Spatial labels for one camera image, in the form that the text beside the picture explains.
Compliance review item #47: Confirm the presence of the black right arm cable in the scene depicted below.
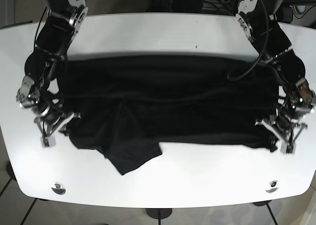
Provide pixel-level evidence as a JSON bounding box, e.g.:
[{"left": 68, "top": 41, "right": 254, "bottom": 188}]
[{"left": 32, "top": 7, "right": 70, "bottom": 117}]

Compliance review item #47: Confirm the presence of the left chrome table grommet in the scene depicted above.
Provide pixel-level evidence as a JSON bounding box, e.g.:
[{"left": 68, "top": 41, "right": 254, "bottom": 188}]
[{"left": 51, "top": 182, "right": 66, "bottom": 195}]

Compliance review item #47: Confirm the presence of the right chrome table grommet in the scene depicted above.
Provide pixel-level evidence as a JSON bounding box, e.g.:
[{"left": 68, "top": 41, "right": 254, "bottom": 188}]
[{"left": 265, "top": 181, "right": 279, "bottom": 193}]

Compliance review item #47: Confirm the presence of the black table base foot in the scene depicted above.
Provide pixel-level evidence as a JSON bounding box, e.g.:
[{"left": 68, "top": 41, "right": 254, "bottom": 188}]
[{"left": 146, "top": 208, "right": 172, "bottom": 220}]

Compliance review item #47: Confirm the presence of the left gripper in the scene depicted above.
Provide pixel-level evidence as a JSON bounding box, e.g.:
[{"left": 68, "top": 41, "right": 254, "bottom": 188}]
[{"left": 255, "top": 101, "right": 315, "bottom": 145}]

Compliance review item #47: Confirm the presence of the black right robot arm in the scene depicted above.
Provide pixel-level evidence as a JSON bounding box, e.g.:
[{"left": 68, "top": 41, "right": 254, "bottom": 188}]
[{"left": 16, "top": 0, "right": 88, "bottom": 147}]

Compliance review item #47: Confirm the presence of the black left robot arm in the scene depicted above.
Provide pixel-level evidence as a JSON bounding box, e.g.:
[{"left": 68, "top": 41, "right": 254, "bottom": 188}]
[{"left": 236, "top": 0, "right": 316, "bottom": 148}]

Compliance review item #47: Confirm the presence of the chrome table grommet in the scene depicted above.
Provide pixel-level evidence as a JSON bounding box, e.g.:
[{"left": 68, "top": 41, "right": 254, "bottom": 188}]
[
  {"left": 51, "top": 182, "right": 66, "bottom": 195},
  {"left": 265, "top": 181, "right": 279, "bottom": 193}
]

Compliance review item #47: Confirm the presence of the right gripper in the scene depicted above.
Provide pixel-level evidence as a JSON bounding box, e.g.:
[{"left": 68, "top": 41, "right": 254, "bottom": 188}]
[{"left": 17, "top": 94, "right": 81, "bottom": 139}]

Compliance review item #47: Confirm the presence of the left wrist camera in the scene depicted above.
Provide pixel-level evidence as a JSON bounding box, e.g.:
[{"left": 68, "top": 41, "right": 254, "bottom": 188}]
[{"left": 280, "top": 142, "right": 296, "bottom": 154}]

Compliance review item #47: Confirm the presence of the plain black T-shirt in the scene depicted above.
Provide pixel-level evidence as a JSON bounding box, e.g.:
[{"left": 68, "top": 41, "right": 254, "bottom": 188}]
[{"left": 56, "top": 55, "right": 279, "bottom": 175}]

